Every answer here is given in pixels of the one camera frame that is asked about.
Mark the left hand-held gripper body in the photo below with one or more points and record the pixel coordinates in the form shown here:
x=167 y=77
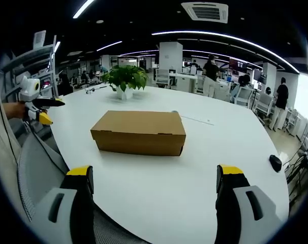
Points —
x=29 y=92

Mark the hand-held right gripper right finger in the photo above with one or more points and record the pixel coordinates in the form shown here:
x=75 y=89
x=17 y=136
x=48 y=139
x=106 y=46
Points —
x=238 y=203

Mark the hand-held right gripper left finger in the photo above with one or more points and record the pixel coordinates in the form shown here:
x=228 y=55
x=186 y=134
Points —
x=67 y=203

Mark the brown cardboard shoe box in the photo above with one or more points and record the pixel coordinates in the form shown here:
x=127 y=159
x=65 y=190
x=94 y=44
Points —
x=141 y=132

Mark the person's left hand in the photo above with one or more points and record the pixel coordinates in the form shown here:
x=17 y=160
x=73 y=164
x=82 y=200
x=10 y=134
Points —
x=15 y=109

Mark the grey metal shelf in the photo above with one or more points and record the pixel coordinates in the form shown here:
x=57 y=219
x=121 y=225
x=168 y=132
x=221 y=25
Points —
x=33 y=68

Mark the small white device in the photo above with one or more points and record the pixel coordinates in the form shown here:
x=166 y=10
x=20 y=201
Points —
x=91 y=90

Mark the grey office chair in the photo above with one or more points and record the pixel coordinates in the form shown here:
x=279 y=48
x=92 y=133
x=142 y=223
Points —
x=39 y=162

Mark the black computer mouse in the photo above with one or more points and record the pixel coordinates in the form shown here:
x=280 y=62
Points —
x=275 y=162

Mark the green potted plant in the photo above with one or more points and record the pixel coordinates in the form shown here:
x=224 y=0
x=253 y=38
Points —
x=125 y=80

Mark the white office chair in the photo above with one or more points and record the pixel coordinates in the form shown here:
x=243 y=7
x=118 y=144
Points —
x=243 y=97
x=264 y=105

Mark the white square pillar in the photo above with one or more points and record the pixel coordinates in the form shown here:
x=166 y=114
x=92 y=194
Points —
x=170 y=57

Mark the ceiling air conditioner vent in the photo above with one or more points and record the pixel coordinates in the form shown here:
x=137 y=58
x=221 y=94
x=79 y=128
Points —
x=205 y=11

